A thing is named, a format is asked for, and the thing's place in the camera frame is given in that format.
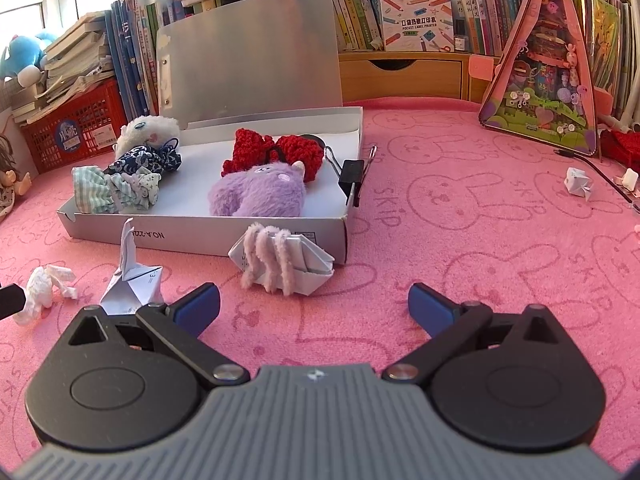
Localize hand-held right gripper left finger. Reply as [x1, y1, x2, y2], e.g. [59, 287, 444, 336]
[66, 280, 251, 389]

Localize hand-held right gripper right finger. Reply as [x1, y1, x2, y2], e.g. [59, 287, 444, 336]
[382, 283, 562, 387]

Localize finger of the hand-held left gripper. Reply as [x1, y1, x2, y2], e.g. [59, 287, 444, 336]
[0, 284, 27, 322]

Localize white tissue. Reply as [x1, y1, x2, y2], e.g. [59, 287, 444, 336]
[12, 263, 79, 327]

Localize white paper figure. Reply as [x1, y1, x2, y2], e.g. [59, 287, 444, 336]
[99, 216, 166, 317]

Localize pale pink chenille stems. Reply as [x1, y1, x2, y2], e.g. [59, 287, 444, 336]
[241, 222, 296, 295]

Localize white paper boat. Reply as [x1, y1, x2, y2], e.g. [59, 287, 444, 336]
[228, 221, 336, 297]

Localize purple plush monster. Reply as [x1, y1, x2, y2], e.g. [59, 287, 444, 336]
[207, 160, 308, 218]

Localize green checked cloth scrunchie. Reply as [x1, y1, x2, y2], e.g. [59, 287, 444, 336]
[71, 166, 162, 214]

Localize white cardboard box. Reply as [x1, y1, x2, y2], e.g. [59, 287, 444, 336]
[56, 0, 364, 266]

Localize navy floral scrunchie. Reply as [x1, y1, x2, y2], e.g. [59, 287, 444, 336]
[106, 137, 182, 175]

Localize red knitted bow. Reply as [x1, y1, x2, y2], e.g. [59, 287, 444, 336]
[221, 128, 326, 183]

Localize white plush toy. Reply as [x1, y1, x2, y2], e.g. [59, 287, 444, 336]
[115, 115, 181, 157]

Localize pink rabbit print blanket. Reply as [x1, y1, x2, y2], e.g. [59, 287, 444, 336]
[0, 97, 640, 466]

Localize brown haired doll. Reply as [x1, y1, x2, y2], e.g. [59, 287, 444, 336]
[0, 134, 32, 222]

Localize black binder clip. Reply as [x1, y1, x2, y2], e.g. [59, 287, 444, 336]
[324, 144, 378, 208]

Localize small white paper cube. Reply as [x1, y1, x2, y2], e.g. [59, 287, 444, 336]
[564, 167, 595, 201]

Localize red plastic crate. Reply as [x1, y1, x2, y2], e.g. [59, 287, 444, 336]
[20, 79, 131, 176]

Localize pink triangular toy case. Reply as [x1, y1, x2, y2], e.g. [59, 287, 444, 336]
[478, 0, 598, 157]

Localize wooden drawer organizer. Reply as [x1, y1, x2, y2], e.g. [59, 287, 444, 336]
[337, 50, 483, 103]

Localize blue plush toy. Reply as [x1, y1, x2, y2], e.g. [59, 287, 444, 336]
[0, 31, 58, 86]

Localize red knitted cloth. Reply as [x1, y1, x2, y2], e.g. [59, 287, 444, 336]
[599, 129, 640, 167]

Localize stack of worn books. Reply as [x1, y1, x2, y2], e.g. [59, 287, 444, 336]
[10, 10, 118, 126]

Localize row of blue thin books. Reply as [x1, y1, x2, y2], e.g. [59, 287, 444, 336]
[110, 0, 173, 121]

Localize label printer box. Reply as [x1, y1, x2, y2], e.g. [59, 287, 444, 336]
[378, 0, 455, 52]

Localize row of shelf books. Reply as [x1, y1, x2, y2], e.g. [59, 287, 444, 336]
[295, 0, 541, 56]

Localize row of picture books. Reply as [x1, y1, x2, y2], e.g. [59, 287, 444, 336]
[572, 0, 636, 116]

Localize black cable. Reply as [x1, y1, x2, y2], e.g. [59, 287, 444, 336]
[552, 149, 636, 206]

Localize white window frame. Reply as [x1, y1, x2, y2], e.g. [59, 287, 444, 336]
[0, 0, 166, 46]

